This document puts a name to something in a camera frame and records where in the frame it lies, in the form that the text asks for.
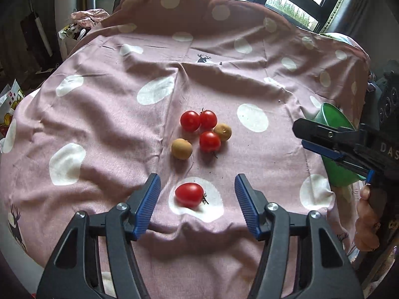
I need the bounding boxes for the green plastic bowl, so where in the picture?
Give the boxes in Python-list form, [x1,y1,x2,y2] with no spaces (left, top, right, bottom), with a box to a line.
[312,102,365,188]

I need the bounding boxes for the cherry tomato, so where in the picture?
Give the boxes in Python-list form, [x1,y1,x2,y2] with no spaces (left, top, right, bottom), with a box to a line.
[199,109,218,130]
[180,111,200,132]
[199,131,221,157]
[175,182,208,209]

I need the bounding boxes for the brown longan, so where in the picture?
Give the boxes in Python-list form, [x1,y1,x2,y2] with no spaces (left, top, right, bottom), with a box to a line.
[213,123,232,142]
[171,138,193,160]

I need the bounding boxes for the person's hand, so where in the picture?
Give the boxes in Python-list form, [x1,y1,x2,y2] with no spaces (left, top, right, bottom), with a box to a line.
[354,184,380,252]

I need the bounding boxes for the printed paper bag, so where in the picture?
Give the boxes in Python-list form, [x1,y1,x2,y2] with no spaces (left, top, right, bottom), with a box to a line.
[0,80,24,138]

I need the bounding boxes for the pink polka dot cloth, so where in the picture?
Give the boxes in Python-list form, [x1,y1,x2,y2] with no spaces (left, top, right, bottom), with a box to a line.
[1,0,370,298]

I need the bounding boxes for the pink crumpled clothes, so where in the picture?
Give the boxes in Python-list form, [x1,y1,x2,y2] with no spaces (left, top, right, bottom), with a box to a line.
[70,9,109,29]

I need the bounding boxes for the black camera box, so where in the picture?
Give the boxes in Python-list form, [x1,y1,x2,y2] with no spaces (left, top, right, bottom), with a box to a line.
[377,71,398,134]

